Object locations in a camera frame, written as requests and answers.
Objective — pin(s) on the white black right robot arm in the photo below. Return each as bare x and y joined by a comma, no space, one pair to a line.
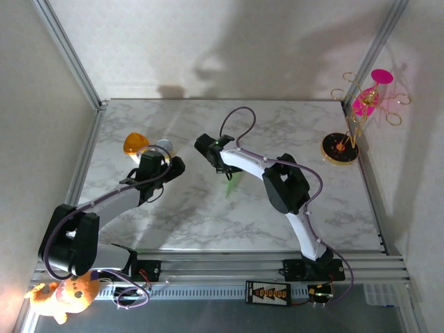
307,239

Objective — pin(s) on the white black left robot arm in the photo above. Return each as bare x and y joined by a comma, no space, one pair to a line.
111,208

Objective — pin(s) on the tin can yellow label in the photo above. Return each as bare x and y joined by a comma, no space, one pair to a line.
166,144

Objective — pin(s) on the white cup orange lid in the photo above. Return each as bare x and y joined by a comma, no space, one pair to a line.
135,142

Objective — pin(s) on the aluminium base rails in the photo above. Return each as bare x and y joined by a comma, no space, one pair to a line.
225,267

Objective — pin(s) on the black orange power board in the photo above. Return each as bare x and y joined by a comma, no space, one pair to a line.
267,294

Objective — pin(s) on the orange plush toy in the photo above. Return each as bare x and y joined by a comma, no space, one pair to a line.
69,298

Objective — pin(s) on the black yellow connector module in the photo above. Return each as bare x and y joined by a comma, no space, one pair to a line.
317,291

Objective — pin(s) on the pink plastic glass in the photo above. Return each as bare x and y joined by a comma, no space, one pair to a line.
381,76

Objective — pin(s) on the clear plastic box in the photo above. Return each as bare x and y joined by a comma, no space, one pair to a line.
379,295

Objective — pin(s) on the aluminium table side rail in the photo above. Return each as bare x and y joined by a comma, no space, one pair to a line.
376,208
91,138

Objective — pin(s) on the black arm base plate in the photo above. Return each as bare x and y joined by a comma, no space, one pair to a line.
152,268
293,270

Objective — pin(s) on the aluminium frame post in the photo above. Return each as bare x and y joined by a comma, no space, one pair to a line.
374,52
70,52

